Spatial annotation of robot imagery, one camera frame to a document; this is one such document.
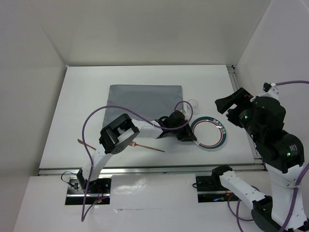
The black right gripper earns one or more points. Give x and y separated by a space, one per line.
240 96

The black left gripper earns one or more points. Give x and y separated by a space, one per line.
187 135

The white plate green red rim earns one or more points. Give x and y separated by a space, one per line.
209 132

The grey cloth placemat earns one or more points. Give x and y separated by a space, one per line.
149 101

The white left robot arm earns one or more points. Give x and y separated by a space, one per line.
117 135

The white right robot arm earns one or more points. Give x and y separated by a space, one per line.
262 117

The clear plastic cup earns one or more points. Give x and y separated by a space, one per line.
191 107

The copper fork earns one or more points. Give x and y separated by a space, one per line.
134 144

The copper knife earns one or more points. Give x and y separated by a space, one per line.
89 146

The aluminium right side rail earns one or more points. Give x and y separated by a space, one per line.
242 102

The aluminium rail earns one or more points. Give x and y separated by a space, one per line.
242 102
259 166

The aluminium front rail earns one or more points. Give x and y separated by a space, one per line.
259 166

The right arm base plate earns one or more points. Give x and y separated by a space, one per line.
207 192

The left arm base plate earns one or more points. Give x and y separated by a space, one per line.
100 192

